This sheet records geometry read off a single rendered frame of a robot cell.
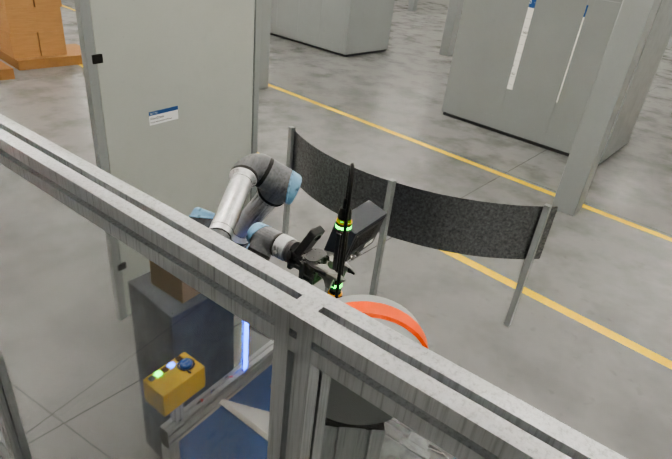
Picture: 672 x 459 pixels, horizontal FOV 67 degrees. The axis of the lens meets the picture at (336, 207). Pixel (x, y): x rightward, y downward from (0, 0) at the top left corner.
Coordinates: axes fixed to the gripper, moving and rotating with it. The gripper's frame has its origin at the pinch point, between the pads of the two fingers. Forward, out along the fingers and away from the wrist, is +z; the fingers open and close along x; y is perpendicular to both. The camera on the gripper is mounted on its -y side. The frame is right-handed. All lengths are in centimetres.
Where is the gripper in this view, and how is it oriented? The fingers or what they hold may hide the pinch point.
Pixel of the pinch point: (346, 273)
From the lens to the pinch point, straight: 141.3
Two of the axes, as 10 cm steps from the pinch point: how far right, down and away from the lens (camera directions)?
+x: -5.9, 3.3, -7.4
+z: 8.0, 3.5, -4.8
